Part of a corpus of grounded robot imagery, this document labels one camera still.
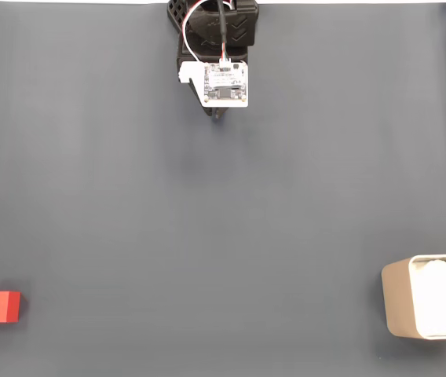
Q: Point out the beige rounded box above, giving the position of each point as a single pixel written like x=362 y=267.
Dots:
x=397 y=298

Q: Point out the white crumpled paper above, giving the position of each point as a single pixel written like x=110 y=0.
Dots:
x=437 y=298

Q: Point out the camera circuit board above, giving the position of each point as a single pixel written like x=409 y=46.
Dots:
x=225 y=80

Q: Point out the white printed camera mount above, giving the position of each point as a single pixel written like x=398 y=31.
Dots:
x=187 y=72

